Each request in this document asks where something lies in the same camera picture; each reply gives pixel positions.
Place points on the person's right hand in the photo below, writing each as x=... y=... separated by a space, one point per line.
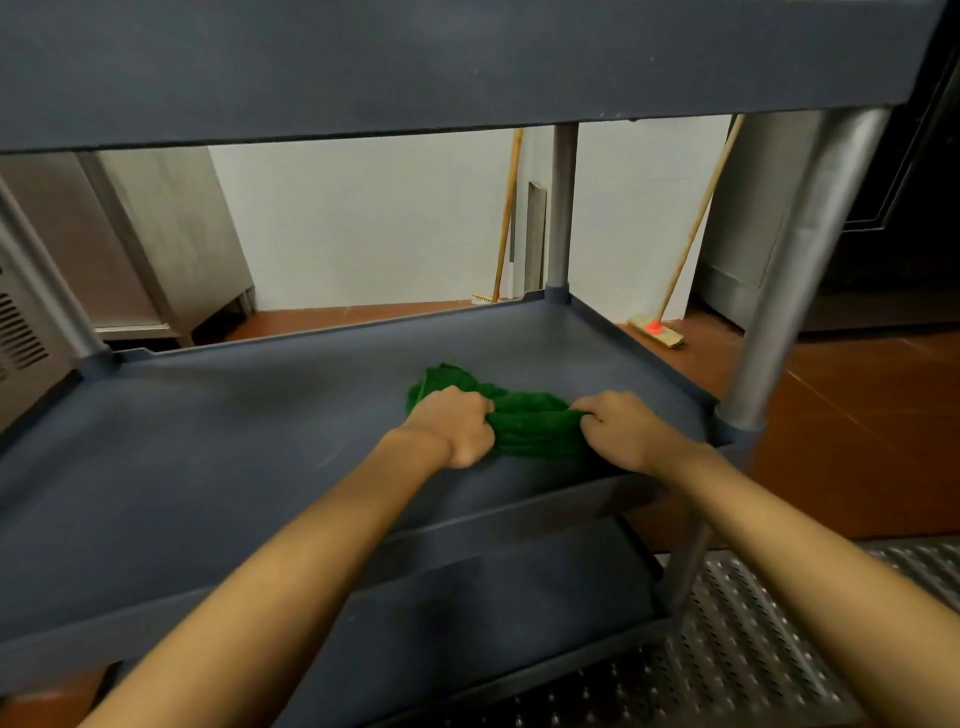
x=628 y=432

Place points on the person's left hand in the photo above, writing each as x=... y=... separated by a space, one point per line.
x=448 y=428

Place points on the person's left thumb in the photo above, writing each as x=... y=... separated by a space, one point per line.
x=480 y=403

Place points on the person's right thumb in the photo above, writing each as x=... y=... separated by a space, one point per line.
x=592 y=402

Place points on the green cleaning cloth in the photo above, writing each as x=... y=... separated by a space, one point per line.
x=525 y=424

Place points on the person's right forearm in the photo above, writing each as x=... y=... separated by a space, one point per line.
x=810 y=577

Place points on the person's left forearm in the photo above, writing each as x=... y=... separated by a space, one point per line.
x=255 y=592

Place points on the grey plastic utility cart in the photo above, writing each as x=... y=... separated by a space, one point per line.
x=420 y=360

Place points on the perforated metal floor grate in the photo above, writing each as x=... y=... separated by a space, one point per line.
x=750 y=645

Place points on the black oven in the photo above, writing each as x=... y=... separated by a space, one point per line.
x=840 y=217

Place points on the stainless steel cabinet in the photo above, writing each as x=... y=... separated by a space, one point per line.
x=142 y=240

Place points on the grey vented appliance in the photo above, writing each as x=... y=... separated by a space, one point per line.
x=26 y=337

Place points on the wooden broom with red bracket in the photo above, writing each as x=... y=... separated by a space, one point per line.
x=686 y=247

